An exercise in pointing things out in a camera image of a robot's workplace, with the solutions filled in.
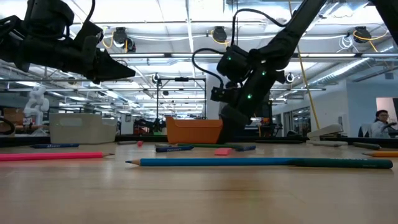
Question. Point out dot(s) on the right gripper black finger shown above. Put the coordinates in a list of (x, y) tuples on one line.
[(231, 130), (221, 127)]

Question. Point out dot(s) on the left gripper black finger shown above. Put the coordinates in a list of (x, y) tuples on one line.
[(130, 74), (105, 71)]

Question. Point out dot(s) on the pink eraser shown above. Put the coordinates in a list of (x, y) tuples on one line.
[(223, 152)]

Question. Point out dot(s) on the blue crayon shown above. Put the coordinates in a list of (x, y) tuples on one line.
[(247, 148), (54, 145)]

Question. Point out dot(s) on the blue pencil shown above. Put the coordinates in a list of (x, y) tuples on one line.
[(211, 162)]

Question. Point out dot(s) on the dark blue marker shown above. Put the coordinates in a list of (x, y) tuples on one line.
[(174, 149)]

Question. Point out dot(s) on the pink pencil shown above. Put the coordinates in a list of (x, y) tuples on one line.
[(53, 156)]

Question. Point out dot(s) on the dark grey crayon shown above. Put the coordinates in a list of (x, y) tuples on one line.
[(367, 146)]

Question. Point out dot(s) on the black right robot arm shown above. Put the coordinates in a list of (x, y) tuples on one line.
[(289, 34)]

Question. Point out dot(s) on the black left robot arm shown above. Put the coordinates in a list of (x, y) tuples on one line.
[(46, 18)]

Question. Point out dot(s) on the orange plastic bin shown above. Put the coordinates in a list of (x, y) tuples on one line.
[(192, 132)]

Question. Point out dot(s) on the white background cabinet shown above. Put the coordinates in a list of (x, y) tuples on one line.
[(127, 124)]

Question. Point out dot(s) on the small light grey bin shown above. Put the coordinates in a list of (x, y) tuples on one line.
[(82, 130)]

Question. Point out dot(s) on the orange pencil red eraser end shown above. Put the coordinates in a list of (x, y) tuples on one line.
[(140, 143)]

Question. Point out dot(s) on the cardboard box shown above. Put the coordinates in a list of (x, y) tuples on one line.
[(14, 115)]

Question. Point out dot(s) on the white chair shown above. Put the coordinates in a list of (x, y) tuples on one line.
[(363, 130)]

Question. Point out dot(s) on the person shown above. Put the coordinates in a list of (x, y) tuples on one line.
[(379, 127)]

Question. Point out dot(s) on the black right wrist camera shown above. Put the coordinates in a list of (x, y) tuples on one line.
[(219, 94)]

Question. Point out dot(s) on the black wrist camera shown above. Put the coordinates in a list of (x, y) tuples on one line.
[(90, 31), (219, 94)]

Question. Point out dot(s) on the black ceiling light rail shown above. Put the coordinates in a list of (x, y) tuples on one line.
[(168, 56)]

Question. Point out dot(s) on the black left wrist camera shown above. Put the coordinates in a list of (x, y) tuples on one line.
[(90, 31)]

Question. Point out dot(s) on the black background rig frame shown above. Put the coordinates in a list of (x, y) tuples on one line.
[(182, 79)]

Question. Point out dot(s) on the black table frame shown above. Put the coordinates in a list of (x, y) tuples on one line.
[(146, 138)]

